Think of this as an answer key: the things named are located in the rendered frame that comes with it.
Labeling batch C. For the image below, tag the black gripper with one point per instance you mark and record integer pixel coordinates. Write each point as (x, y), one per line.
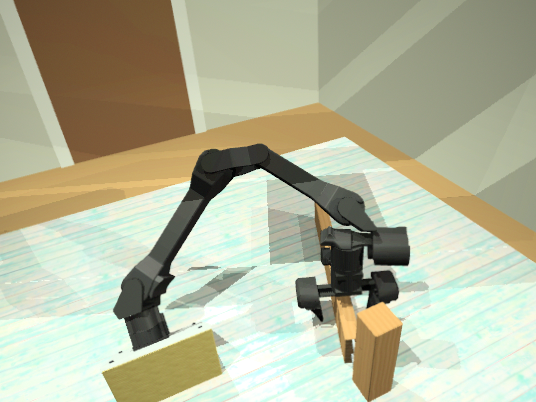
(382, 287)

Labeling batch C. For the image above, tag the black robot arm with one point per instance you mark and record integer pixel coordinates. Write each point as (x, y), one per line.
(141, 288)

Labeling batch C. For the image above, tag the wooden post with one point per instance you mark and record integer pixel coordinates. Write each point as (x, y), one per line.
(376, 347)

